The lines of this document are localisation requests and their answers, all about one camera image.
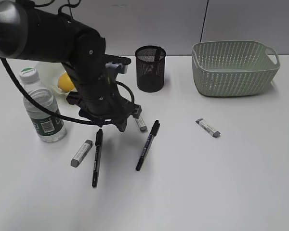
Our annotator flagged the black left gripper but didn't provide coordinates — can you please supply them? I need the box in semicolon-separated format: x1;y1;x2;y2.
66;92;142;132

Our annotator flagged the black marker pen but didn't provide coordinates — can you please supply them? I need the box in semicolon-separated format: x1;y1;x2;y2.
135;120;160;171
92;129;103;188
154;47;161;62

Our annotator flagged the yellow mango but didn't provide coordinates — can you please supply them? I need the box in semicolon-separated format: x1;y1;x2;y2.
57;73;75;92

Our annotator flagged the clear water bottle green label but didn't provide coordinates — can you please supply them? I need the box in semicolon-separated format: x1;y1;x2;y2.
19;67;68;143

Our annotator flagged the grey white eraser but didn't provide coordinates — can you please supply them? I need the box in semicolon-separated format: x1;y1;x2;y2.
196;118;221;138
135;116;147;132
70;140;93;167

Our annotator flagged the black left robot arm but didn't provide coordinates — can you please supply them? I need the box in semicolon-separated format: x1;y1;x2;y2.
0;0;142;132

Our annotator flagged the black mesh pen holder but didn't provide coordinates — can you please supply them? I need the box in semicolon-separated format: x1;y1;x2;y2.
135;45;166;93

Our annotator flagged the pale green wavy plate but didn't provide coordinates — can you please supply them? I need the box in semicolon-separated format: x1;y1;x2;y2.
35;62;77;95

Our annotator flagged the pale green woven basket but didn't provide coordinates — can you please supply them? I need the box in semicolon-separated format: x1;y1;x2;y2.
192;40;280;97

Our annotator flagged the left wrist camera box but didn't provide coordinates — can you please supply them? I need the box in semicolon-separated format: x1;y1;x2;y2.
104;54;131;74

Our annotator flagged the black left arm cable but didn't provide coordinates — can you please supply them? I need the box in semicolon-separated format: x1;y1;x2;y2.
0;57;135;126

